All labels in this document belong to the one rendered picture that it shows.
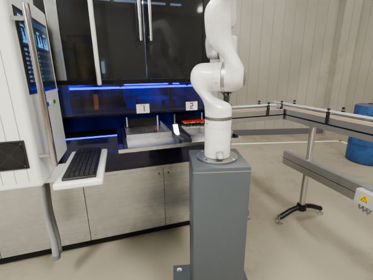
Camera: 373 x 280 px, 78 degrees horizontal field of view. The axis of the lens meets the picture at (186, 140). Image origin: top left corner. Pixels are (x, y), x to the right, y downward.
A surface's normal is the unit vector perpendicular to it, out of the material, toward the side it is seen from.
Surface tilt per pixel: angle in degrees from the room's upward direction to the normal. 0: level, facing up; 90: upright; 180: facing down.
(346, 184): 90
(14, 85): 90
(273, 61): 90
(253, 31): 90
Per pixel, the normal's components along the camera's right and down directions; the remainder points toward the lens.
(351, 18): 0.06, 0.28
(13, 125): 0.28, 0.26
